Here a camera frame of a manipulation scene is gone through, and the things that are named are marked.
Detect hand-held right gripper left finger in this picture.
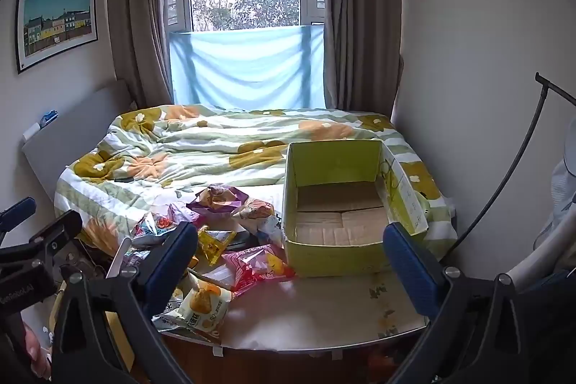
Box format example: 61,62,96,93
51,222,199,384

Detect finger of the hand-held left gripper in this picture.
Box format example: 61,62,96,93
0,197,37,232
0,210,84,265

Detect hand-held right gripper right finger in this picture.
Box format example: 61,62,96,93
382,222,536,384

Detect blue red snack packet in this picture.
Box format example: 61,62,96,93
130,212,181,250

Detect grey purple snack packet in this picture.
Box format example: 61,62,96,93
105,237,154,277

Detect small yellow snack packet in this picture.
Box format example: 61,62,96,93
197,226,237,266

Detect lilac snack packet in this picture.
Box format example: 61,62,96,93
167,203,202,229

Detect white orange chips packet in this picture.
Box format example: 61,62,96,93
176,278,233,343

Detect white green snack packet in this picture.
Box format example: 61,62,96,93
152,298,185,330

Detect green cardboard box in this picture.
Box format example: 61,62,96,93
283,140,429,278

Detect pink snack packet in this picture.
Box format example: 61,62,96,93
221,244,296,293

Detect orange white snack packet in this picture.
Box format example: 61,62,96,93
234,199,285,248

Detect person's left hand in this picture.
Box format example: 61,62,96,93
24,323,53,380

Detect grey headboard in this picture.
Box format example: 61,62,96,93
22,79,134,205

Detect floral blanket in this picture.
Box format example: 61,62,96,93
54,104,458,250

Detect dark blue cloth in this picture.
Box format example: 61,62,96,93
526,269,576,349

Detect grey cloth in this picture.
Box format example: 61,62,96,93
535,152,576,252

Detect black curved pole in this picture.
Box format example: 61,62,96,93
456,72,576,250

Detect light blue window cloth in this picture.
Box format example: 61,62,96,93
168,24,326,112

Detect brown curtain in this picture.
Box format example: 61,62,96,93
107,0,174,108
321,0,404,120

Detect white chair frame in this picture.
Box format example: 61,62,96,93
508,247,576,291

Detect framed wall picture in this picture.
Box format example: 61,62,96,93
15,0,97,74

